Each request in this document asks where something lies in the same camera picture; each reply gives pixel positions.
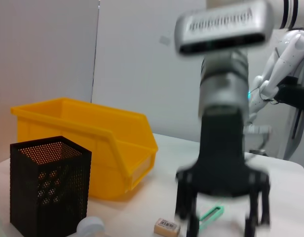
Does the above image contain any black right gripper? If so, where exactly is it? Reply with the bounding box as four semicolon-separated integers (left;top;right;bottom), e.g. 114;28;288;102
175;106;271;237

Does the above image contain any beige eraser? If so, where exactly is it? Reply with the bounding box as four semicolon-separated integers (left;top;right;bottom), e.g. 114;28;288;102
153;217;181;234

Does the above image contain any clear green-label water bottle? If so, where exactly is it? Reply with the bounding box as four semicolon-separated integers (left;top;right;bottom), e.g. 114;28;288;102
76;216;106;237

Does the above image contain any black mesh pen holder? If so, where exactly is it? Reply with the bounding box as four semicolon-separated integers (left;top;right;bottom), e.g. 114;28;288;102
10;135;92;237

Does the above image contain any black background box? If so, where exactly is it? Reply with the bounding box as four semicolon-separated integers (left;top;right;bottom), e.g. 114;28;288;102
277;76;304;109

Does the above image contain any yellow plastic bin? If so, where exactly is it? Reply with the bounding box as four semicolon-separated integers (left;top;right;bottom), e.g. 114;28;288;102
10;97;159;200

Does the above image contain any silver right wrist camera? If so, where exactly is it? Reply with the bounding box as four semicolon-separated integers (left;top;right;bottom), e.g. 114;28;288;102
173;0;275;56

